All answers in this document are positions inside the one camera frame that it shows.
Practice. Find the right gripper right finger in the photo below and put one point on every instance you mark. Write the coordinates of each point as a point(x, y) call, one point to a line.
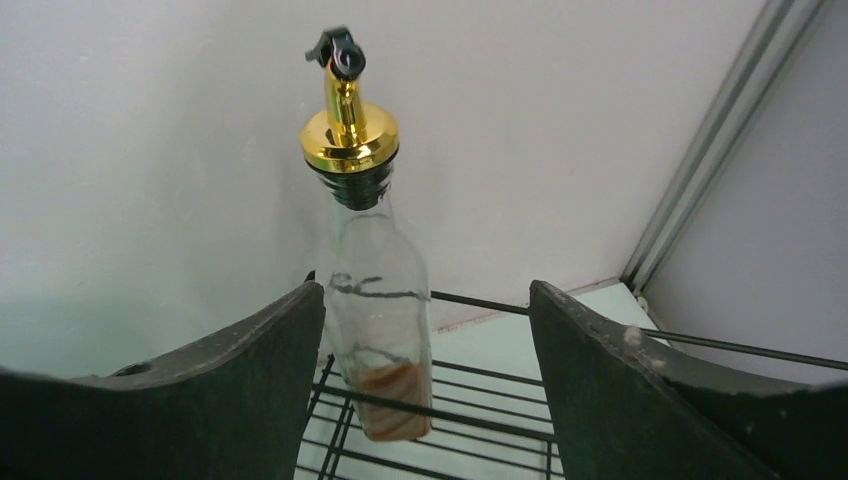
point(626, 406)

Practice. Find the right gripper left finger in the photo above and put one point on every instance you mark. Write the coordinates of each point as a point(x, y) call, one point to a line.
point(231, 405)

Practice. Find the glass oil bottle gold spout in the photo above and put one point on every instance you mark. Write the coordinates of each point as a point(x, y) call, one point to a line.
point(377, 294)

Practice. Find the black wire two-tier rack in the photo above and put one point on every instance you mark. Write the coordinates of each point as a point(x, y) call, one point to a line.
point(490, 413)

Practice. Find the right aluminium frame post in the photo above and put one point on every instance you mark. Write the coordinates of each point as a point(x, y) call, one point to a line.
point(775, 38)

